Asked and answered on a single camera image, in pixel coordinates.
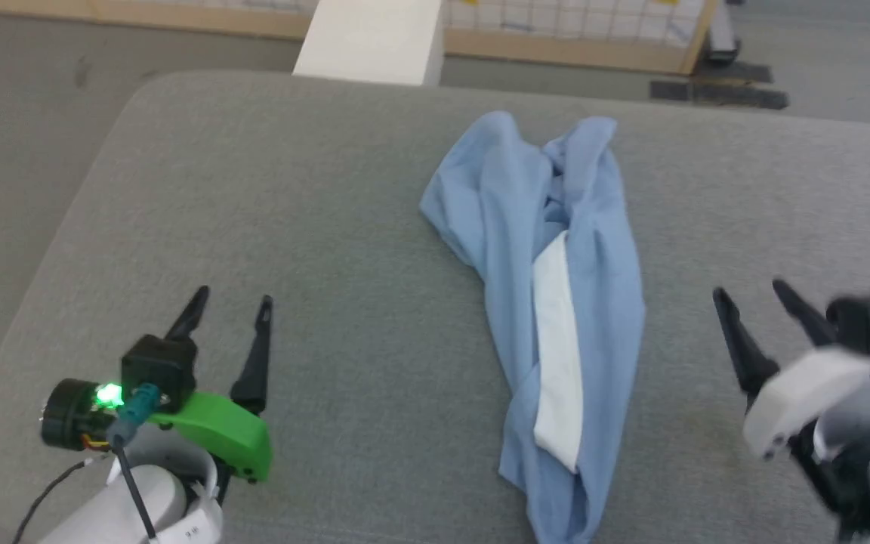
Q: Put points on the grey metal partition stand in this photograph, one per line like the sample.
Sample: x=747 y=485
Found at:
x=722 y=34

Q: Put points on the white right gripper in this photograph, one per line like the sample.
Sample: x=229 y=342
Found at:
x=797 y=393

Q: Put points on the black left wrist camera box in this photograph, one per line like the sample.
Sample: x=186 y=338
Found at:
x=159 y=366

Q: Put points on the white rectangular box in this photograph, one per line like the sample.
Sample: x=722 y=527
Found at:
x=367 y=38

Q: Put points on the grey fabric bed surface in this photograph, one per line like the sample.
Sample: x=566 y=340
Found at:
x=344 y=264

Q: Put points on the light blue garment white lining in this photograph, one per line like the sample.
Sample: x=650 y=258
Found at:
x=601 y=302

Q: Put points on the lemon print grid partition panel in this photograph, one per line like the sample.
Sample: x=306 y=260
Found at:
x=556 y=30

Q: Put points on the black cylinder with green light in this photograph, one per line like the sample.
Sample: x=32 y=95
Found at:
x=65 y=415

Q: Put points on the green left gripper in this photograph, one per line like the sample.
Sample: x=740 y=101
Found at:
x=223 y=431

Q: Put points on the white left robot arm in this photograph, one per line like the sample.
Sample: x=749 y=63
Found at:
x=152 y=506

